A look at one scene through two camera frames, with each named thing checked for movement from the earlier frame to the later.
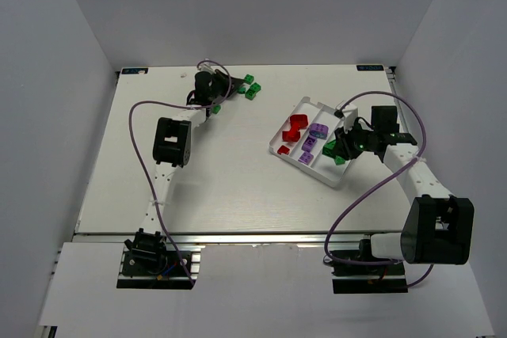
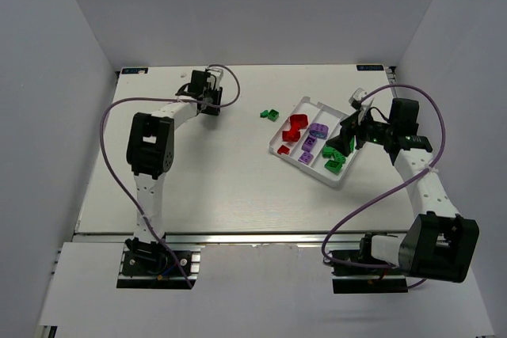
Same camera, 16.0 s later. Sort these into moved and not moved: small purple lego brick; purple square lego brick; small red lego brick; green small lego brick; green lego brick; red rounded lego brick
Moved: green lego brick; green small lego brick
Not moved: small purple lego brick; red rounded lego brick; small red lego brick; purple square lego brick
